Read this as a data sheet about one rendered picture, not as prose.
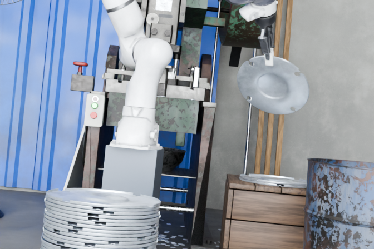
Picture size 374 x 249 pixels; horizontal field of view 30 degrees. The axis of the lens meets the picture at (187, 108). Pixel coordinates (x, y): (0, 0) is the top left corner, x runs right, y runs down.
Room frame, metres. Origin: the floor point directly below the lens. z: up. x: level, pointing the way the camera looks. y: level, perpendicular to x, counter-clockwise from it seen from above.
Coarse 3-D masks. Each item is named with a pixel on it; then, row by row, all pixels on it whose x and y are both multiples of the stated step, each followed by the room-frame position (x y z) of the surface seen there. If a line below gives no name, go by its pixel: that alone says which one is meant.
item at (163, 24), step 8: (152, 0) 3.16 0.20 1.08; (160, 0) 3.16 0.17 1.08; (168, 0) 3.17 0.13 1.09; (176, 0) 3.17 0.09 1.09; (152, 8) 3.17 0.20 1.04; (160, 8) 3.17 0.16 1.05; (168, 8) 3.17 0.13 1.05; (176, 8) 3.17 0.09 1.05; (152, 16) 3.15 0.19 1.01; (160, 16) 3.17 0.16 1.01; (168, 16) 3.17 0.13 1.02; (176, 16) 3.17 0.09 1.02; (152, 24) 3.14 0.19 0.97; (160, 24) 3.14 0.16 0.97; (168, 24) 3.14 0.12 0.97; (176, 24) 3.17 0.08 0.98; (152, 32) 3.12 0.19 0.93; (160, 32) 3.14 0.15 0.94; (168, 32) 3.12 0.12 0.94; (176, 32) 3.17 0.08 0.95; (168, 40) 3.14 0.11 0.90; (176, 40) 3.17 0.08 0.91
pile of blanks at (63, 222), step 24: (48, 216) 1.70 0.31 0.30; (72, 216) 1.64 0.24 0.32; (96, 216) 1.64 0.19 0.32; (120, 216) 1.64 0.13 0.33; (144, 216) 1.68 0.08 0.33; (48, 240) 1.69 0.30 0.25; (72, 240) 1.64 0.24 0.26; (96, 240) 1.67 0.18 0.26; (120, 240) 1.65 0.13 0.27; (144, 240) 1.69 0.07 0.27
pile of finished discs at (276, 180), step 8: (240, 176) 2.69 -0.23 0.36; (248, 176) 2.76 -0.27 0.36; (256, 176) 2.79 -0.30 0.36; (264, 176) 2.83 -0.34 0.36; (272, 176) 2.86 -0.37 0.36; (280, 176) 2.85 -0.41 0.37; (264, 184) 2.58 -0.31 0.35; (272, 184) 2.57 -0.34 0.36; (280, 184) 2.57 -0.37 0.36; (288, 184) 2.57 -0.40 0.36; (296, 184) 2.58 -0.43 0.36; (304, 184) 2.60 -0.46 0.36
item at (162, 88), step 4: (168, 68) 2.98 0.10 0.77; (172, 68) 2.96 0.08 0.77; (164, 72) 3.07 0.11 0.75; (168, 72) 3.09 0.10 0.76; (164, 76) 3.07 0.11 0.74; (160, 80) 3.07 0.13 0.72; (164, 80) 3.07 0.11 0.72; (160, 84) 3.07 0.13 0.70; (164, 84) 3.07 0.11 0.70; (160, 88) 3.07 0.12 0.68; (164, 88) 3.07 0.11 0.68; (160, 92) 3.07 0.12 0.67; (164, 92) 3.07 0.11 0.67
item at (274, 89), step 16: (256, 64) 2.67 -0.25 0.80; (288, 64) 2.61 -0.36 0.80; (240, 80) 2.75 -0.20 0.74; (256, 80) 2.72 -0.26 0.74; (272, 80) 2.70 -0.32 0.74; (288, 80) 2.66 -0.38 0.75; (304, 80) 2.63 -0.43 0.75; (256, 96) 2.78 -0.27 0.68; (272, 96) 2.76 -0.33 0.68; (288, 96) 2.72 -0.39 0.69; (304, 96) 2.69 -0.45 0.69; (272, 112) 2.81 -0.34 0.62; (288, 112) 2.77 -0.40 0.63
